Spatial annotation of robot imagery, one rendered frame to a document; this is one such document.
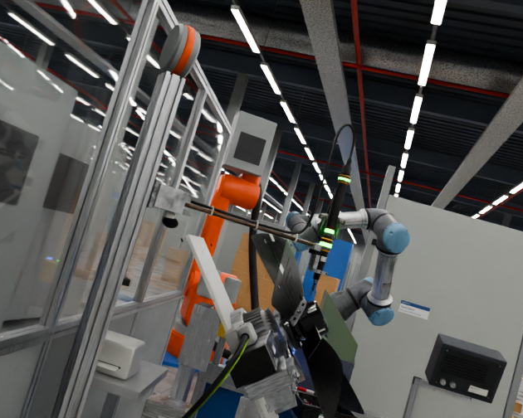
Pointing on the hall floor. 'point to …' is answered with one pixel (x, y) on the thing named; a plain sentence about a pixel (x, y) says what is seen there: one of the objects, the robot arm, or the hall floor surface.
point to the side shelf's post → (110, 405)
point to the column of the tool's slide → (118, 247)
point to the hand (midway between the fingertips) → (333, 216)
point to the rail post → (197, 391)
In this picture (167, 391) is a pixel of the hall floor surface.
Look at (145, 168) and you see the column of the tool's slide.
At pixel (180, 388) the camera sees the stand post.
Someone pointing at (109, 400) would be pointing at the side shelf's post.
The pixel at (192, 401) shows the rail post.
